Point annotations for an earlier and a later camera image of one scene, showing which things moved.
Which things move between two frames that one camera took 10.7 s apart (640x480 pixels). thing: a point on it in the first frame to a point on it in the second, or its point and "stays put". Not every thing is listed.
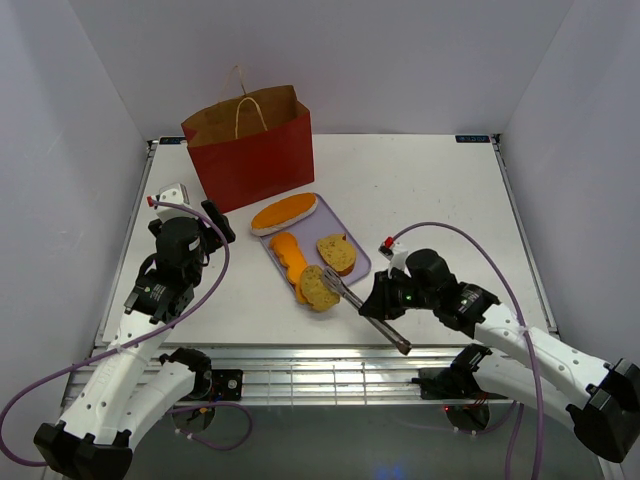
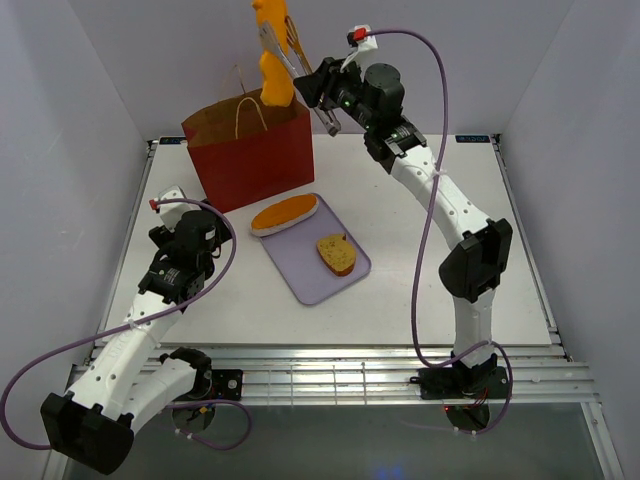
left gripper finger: [221, 220] stays put
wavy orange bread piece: [292, 259] to [277, 80]
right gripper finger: [383, 301] to [312, 86]
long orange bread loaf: [283, 213] stays put
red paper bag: [251, 146] stays put
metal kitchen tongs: [337, 285] to [299, 65]
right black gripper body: [412, 298] to [344, 91]
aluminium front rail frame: [356, 376] stays put
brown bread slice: [335, 251] stays put
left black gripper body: [208, 244] stays put
